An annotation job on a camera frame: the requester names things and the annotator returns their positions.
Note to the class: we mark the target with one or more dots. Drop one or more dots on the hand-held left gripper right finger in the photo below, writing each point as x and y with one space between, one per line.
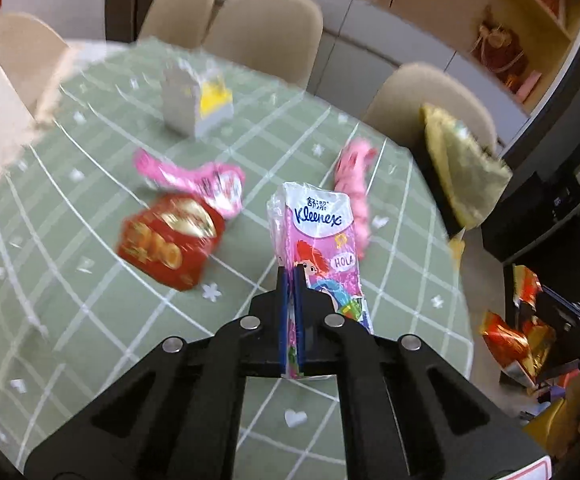
300 320

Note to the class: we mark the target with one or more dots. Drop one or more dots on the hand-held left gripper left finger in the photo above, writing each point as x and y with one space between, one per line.
284 320

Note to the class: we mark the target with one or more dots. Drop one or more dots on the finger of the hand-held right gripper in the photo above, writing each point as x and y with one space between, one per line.
557 305

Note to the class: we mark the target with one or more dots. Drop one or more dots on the colourful printed tissue pack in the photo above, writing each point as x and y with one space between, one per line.
320 240

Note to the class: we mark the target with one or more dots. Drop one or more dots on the red gold snack wrapper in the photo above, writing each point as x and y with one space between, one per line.
517 347

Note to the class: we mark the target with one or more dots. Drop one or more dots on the black cabinet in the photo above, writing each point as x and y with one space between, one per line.
545 210

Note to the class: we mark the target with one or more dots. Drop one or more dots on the red snack packet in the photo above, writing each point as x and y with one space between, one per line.
165 240

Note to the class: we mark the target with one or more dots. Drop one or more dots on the pink wrapper packet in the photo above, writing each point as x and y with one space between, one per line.
355 180

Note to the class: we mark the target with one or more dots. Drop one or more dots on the pink sachet with cartoon face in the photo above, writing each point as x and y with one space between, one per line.
205 180

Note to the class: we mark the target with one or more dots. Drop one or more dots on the yellow cushion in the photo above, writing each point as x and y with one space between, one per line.
465 170

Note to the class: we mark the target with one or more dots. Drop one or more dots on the green checked tablecloth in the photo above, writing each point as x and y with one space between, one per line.
95 335

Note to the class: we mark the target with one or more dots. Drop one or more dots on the pink box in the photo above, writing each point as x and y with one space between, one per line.
527 85

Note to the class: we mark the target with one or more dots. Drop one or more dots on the white yellow open carton box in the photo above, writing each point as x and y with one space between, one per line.
195 95

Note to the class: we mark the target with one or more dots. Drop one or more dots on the beige chair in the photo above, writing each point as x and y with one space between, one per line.
20 55
177 12
265 30
420 100

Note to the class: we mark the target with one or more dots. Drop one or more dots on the seated doll in red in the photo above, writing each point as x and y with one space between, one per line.
501 47

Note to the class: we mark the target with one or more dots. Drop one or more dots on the grey low cabinet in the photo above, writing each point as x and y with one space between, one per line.
370 35

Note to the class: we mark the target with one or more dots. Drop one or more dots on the wooden wall shelf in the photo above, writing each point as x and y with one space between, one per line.
565 35

